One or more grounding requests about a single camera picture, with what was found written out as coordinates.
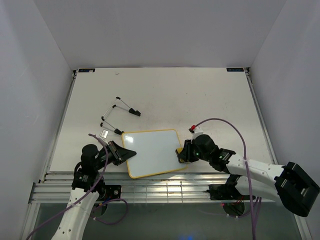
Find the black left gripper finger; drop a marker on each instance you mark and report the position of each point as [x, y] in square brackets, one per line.
[121, 152]
[124, 157]

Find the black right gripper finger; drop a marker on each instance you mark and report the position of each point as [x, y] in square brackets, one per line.
[190, 158]
[188, 146]

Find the blue label sticker left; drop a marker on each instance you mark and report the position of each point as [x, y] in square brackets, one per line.
[86, 70]

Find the metal wire whiteboard stand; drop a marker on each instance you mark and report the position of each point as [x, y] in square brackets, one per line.
[112, 119]

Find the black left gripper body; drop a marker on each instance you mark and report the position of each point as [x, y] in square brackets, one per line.
[100, 163]

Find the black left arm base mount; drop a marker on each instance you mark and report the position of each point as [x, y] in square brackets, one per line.
[112, 192]

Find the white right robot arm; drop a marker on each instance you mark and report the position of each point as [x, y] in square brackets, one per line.
[249, 179]

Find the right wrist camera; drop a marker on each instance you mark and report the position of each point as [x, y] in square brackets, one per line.
[195, 131]

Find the blue label sticker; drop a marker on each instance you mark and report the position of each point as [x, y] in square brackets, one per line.
[235, 69]
[86, 70]

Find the aluminium frame rail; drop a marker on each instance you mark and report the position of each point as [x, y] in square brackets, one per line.
[159, 189]

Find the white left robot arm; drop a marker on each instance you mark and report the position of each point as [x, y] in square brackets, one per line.
[89, 191]

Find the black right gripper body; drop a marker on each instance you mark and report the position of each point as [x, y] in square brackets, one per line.
[198, 154]

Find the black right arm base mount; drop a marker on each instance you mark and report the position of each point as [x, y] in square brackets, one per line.
[223, 192]

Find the yellow framed small whiteboard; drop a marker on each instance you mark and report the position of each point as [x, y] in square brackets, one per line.
[155, 152]

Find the blue label sticker right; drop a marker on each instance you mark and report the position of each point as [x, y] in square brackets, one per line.
[235, 69]

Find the black yellow whiteboard eraser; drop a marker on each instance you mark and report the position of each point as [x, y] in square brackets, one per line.
[180, 153]

